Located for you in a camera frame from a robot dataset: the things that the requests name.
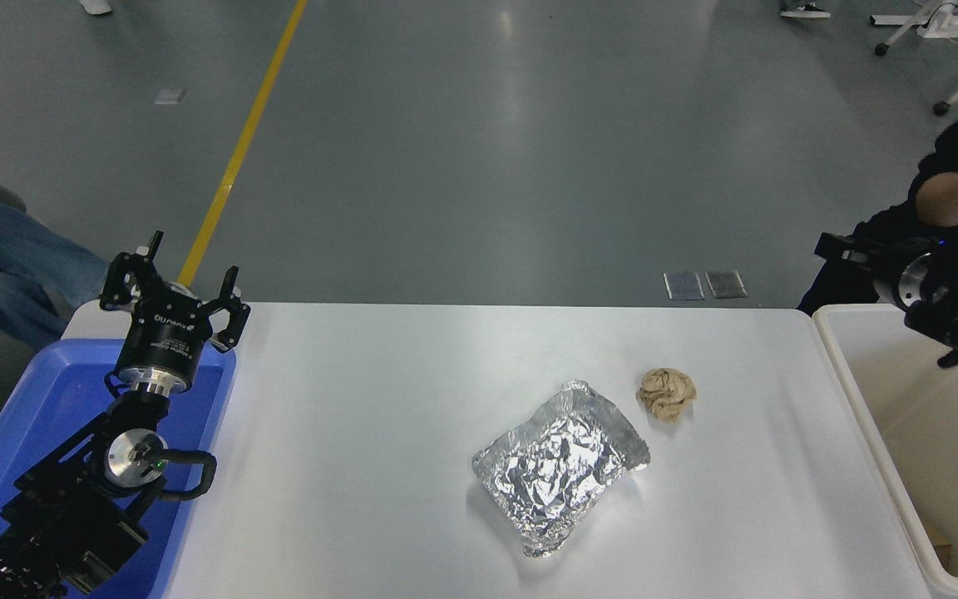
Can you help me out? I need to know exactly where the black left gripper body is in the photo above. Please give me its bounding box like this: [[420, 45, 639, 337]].
[[116, 287, 214, 379]]

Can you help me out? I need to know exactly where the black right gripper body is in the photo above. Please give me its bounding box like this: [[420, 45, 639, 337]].
[[872, 244, 913, 305]]

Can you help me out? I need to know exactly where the metal floor plate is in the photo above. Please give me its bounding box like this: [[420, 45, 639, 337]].
[[664, 271, 706, 300], [705, 270, 748, 299]]

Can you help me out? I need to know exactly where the blue plastic tray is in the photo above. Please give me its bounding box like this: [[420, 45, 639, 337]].
[[0, 337, 237, 599]]

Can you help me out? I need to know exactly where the large pale bin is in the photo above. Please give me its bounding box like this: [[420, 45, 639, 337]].
[[812, 304, 958, 598]]

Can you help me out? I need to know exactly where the crumpled tan paper ball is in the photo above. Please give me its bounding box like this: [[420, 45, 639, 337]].
[[636, 368, 698, 423]]

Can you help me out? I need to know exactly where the white wheeled chair base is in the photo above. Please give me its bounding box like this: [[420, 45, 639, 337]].
[[872, 0, 958, 57]]

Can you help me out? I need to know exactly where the crumpled foil tray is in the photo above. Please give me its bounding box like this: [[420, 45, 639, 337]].
[[472, 380, 651, 560]]

